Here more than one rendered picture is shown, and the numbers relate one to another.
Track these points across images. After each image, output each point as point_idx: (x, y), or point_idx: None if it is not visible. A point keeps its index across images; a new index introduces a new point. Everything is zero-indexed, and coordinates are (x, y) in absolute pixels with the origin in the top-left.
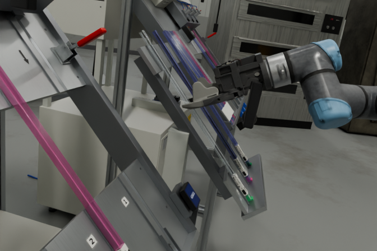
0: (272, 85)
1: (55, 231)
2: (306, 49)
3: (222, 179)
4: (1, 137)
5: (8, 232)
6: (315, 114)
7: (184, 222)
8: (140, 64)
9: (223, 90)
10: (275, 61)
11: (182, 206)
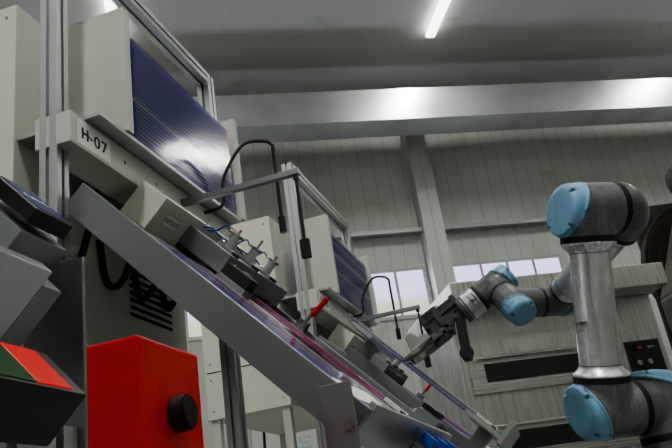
0: (471, 315)
1: None
2: (483, 277)
3: (475, 445)
4: (246, 444)
5: None
6: (506, 313)
7: None
8: (353, 357)
9: (433, 333)
10: (464, 294)
11: (428, 416)
